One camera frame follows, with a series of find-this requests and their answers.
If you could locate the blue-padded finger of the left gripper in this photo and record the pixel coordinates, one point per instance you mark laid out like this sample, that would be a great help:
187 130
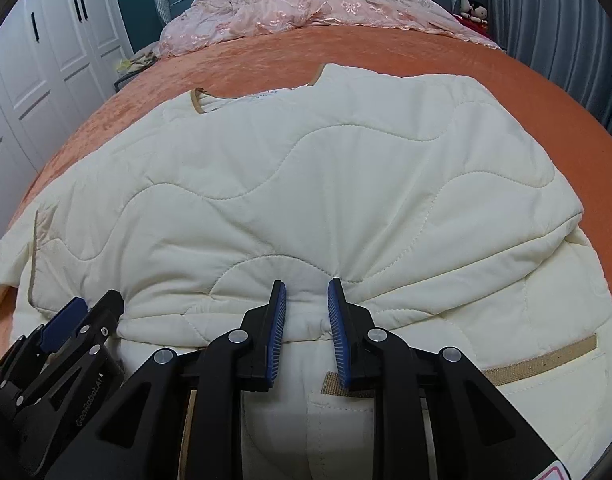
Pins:
62 326

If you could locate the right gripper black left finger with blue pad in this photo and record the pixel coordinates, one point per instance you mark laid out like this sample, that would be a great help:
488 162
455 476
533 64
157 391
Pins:
179 415

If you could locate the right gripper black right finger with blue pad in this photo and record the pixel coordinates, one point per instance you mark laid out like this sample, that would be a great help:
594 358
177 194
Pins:
435 415

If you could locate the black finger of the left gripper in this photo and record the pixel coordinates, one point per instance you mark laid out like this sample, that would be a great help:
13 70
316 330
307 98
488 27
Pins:
97 326

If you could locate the cream quilted jacket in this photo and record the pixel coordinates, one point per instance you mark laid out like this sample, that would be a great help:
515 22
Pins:
437 211

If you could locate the white wardrobe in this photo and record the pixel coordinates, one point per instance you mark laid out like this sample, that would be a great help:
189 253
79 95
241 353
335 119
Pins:
59 62

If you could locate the dark nightstand with clutter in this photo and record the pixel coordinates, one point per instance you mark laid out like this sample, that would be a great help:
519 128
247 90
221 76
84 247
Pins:
129 68

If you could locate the orange plush bedspread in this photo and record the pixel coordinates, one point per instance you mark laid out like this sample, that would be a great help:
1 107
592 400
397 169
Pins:
576 142

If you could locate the pink floral blanket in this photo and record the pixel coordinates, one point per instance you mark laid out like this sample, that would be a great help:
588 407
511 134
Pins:
209 22

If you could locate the plush dolls on nightstand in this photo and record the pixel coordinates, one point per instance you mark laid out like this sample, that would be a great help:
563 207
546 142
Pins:
472 13

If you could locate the grey-blue curtain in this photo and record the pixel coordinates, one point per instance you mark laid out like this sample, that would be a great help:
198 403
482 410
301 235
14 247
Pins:
568 42

